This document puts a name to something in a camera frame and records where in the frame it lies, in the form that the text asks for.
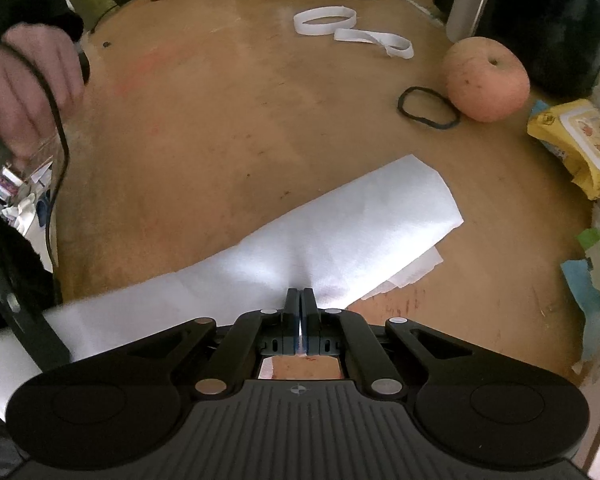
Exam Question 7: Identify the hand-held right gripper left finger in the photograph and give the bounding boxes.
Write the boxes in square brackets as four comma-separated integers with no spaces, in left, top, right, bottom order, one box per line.
[126,287,300,401]

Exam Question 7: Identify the white folded elastic strap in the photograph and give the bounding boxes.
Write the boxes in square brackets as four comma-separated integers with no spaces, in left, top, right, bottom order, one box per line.
[333,29,415,60]

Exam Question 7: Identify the person's left hand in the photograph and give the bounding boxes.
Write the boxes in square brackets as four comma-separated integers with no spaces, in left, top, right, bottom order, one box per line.
[0,24,87,162]

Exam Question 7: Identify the yellow wet wipes packet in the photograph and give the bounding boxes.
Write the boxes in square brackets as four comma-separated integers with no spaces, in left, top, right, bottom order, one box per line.
[526,98,600,202]

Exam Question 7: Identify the apple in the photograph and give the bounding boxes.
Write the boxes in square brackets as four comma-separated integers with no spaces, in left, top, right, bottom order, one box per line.
[440,37,531,124]

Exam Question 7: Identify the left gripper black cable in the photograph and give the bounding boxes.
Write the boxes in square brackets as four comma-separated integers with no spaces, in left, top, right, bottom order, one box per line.
[0,40,71,274]

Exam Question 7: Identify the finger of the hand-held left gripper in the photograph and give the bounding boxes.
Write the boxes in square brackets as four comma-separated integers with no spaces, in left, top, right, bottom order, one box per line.
[0,205,72,376]

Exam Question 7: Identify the light blue packet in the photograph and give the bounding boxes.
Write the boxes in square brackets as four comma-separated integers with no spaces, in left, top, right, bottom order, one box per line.
[559,259,600,362]

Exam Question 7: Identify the black hair tie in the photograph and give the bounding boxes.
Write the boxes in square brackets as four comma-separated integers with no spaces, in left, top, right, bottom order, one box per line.
[397,86,462,131]

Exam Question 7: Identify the black kitchen appliance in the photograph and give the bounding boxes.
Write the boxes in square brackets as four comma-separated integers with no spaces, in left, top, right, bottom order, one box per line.
[432,0,600,99]

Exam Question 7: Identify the white paper towel sheet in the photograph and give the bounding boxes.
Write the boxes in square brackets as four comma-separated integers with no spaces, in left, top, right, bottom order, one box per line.
[0,154,465,424]

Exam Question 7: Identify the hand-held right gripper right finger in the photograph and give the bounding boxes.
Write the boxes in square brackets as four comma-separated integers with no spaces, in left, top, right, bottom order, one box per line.
[300,287,474,401]

